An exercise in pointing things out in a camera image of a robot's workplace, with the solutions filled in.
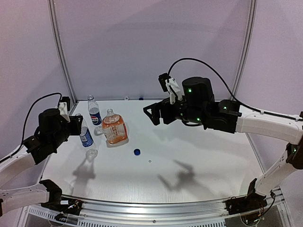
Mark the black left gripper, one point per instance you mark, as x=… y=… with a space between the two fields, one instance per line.
x=75 y=125

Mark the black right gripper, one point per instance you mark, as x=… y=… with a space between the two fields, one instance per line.
x=164 y=111

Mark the clear bottle blue text label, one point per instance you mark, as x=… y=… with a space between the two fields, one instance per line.
x=87 y=142

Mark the Pepsi bottle blue label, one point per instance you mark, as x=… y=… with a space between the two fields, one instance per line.
x=95 y=116

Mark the orange label bottle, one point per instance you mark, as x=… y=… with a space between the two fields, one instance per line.
x=114 y=128

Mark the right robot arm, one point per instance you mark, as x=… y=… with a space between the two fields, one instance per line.
x=193 y=103

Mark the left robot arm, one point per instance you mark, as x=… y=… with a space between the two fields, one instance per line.
x=54 y=129

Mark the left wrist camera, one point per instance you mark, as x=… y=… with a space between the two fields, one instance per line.
x=64 y=107

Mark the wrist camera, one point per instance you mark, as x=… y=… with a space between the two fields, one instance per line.
x=170 y=85
x=64 y=107

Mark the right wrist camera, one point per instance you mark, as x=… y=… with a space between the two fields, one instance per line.
x=170 y=85

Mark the right corner aluminium post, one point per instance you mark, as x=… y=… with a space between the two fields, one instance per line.
x=245 y=46

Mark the corner aluminium post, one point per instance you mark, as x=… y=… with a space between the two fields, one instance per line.
x=60 y=50
x=245 y=46

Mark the left corner aluminium post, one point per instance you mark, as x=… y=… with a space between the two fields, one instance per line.
x=60 y=50

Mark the aluminium table frame rail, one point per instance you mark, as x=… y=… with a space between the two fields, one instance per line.
x=213 y=213

